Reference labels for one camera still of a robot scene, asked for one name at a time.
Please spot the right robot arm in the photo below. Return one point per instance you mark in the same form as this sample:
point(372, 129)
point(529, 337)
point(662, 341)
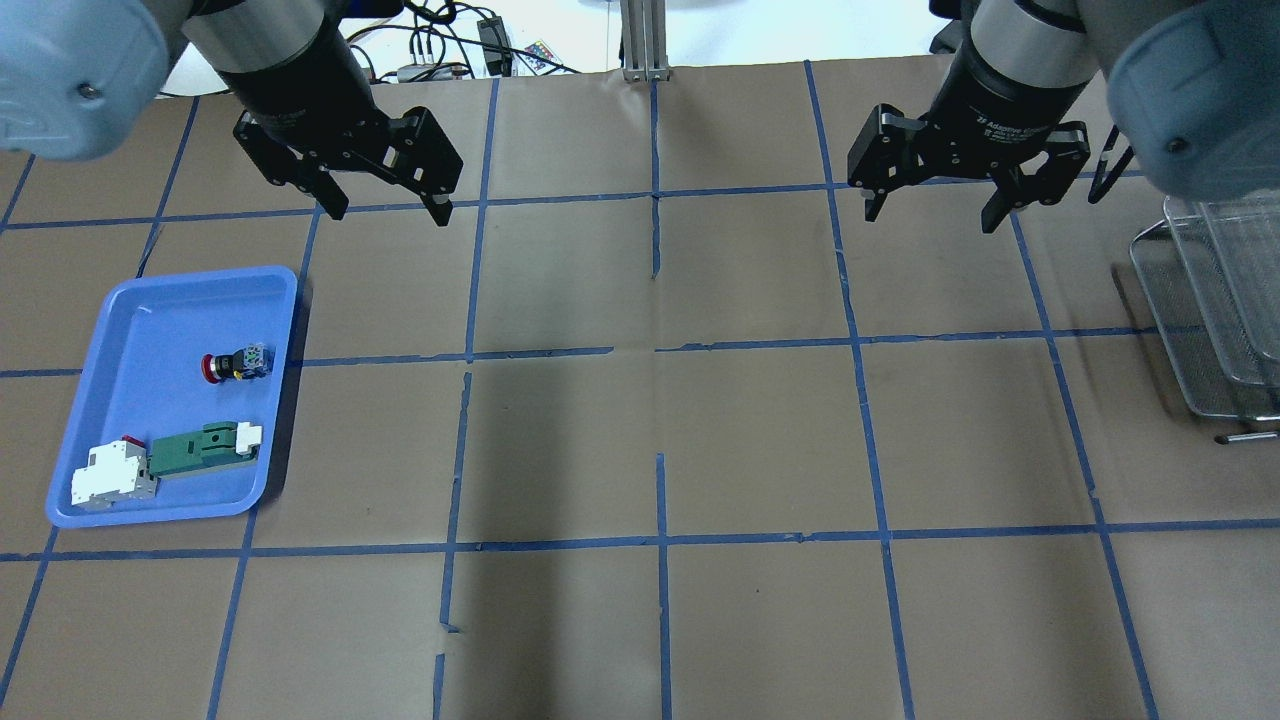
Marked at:
point(1190, 85)

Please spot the white circuit breaker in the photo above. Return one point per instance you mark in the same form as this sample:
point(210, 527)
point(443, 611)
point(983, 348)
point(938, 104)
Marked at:
point(113, 473)

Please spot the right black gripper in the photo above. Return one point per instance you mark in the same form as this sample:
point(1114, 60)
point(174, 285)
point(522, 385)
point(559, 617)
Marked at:
point(1003, 105)

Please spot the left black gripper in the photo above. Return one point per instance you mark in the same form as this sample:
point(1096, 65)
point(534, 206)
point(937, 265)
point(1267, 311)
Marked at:
point(297, 87)

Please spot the colourful remote control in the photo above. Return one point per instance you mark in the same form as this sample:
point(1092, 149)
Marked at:
point(538, 58)

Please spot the green terminal block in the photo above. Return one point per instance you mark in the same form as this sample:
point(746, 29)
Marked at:
point(216, 446)

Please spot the red emergency stop button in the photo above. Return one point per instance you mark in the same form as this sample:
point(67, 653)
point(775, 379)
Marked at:
point(245, 364)

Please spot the black power adapter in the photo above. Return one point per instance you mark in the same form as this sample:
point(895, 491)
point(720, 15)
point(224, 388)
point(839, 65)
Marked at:
point(498, 56)

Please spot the aluminium frame post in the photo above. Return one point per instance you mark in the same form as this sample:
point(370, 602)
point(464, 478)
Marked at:
point(644, 56)

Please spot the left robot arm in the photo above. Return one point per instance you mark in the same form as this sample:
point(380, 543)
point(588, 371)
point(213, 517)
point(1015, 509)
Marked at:
point(76, 76)

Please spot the blue plastic tray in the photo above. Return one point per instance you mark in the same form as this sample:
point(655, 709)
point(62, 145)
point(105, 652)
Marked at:
point(141, 379)

